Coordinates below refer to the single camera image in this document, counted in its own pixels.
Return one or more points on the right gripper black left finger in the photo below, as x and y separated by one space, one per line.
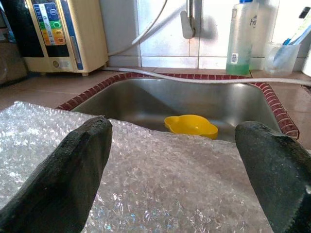
60 174

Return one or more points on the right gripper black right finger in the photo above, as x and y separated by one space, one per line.
279 174

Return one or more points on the yellow plastic bowl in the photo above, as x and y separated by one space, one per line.
189 126

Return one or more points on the bubble wrap sheet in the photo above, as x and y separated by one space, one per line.
158 182

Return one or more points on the clear plastic cup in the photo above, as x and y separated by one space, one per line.
269 63

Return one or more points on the blue toothbrush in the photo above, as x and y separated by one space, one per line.
281 54

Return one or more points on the clear bottle with blue cap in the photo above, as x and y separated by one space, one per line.
239 48

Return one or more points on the steel sink basin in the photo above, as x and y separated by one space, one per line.
170 97

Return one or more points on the cream and black water ionizer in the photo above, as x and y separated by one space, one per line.
85 36

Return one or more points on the white flat tube black cap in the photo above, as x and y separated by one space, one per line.
301 29

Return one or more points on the steel wall tap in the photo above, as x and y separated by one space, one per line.
188 24

